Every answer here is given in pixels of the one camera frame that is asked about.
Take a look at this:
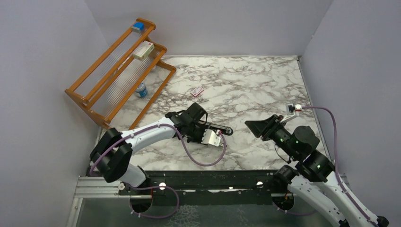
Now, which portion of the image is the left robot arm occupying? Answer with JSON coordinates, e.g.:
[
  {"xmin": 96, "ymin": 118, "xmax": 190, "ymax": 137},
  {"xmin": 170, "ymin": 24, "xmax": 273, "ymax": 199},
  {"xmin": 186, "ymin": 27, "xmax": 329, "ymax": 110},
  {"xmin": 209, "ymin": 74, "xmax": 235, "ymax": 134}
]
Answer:
[{"xmin": 90, "ymin": 103, "xmax": 208, "ymax": 194}]

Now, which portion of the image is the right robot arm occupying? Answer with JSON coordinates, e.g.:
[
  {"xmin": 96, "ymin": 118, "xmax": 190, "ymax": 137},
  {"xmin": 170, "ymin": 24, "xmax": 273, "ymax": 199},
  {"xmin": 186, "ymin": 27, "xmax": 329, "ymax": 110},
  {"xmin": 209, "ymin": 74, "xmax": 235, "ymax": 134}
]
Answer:
[{"xmin": 245, "ymin": 114, "xmax": 389, "ymax": 227}]

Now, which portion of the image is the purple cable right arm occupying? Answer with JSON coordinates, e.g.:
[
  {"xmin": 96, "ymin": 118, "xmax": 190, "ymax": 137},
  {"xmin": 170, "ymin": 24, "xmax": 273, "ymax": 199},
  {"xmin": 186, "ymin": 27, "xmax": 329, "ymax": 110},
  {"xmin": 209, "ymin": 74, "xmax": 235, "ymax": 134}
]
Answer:
[{"xmin": 300, "ymin": 105, "xmax": 381, "ymax": 227}]

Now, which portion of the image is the red white staple box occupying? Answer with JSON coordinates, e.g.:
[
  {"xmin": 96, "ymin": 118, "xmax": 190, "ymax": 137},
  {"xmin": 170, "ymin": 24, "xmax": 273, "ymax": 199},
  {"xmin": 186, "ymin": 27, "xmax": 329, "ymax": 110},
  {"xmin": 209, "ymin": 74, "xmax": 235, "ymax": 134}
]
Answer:
[{"xmin": 190, "ymin": 87, "xmax": 204, "ymax": 97}]

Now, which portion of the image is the blue grey eraser block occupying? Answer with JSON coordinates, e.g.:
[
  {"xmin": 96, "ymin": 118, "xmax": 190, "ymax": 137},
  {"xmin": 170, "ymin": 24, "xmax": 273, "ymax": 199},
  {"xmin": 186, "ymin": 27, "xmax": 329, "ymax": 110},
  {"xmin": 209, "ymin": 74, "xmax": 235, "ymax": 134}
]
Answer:
[{"xmin": 131, "ymin": 22, "xmax": 145, "ymax": 34}]

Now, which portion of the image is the blue white jar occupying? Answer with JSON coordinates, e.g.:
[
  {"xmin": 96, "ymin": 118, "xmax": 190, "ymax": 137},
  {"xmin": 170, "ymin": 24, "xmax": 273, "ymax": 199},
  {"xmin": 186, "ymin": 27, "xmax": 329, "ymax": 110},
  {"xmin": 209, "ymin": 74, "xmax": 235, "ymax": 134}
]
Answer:
[{"xmin": 134, "ymin": 82, "xmax": 148, "ymax": 98}]

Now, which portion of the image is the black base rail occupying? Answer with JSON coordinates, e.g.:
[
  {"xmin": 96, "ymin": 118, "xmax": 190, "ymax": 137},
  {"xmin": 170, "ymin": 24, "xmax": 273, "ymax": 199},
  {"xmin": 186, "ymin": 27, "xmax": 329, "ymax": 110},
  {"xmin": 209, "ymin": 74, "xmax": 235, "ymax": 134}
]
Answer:
[{"xmin": 77, "ymin": 169, "xmax": 305, "ymax": 208}]

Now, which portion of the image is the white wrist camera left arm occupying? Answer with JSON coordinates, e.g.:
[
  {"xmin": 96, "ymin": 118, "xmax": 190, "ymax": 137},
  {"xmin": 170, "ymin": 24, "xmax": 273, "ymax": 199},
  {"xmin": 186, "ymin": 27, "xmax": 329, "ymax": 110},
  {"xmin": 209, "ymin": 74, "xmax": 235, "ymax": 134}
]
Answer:
[{"xmin": 201, "ymin": 129, "xmax": 224, "ymax": 147}]

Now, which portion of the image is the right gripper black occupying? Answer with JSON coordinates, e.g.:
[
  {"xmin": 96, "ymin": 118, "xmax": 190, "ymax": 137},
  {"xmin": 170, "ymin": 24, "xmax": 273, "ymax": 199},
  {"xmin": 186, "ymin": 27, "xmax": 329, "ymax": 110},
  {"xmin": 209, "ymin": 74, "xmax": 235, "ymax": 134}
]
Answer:
[{"xmin": 245, "ymin": 113, "xmax": 299, "ymax": 159}]

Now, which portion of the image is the orange wooden shelf rack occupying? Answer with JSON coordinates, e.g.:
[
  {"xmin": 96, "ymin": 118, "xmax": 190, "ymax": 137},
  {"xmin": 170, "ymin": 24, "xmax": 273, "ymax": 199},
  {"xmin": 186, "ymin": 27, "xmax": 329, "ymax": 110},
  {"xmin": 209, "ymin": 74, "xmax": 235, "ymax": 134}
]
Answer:
[{"xmin": 64, "ymin": 17, "xmax": 176, "ymax": 129}]

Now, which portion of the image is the black stapler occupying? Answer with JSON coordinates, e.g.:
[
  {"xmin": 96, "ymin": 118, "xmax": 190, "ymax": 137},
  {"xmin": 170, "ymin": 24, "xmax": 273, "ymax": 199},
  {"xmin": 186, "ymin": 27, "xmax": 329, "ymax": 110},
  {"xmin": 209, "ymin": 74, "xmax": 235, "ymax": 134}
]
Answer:
[{"xmin": 205, "ymin": 122, "xmax": 234, "ymax": 136}]

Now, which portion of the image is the white red box on shelf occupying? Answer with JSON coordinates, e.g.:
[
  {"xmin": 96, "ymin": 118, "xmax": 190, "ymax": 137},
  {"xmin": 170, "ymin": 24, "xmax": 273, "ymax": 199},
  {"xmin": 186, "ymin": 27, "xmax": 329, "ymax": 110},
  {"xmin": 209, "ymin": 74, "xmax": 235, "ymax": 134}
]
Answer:
[{"xmin": 132, "ymin": 41, "xmax": 154, "ymax": 61}]

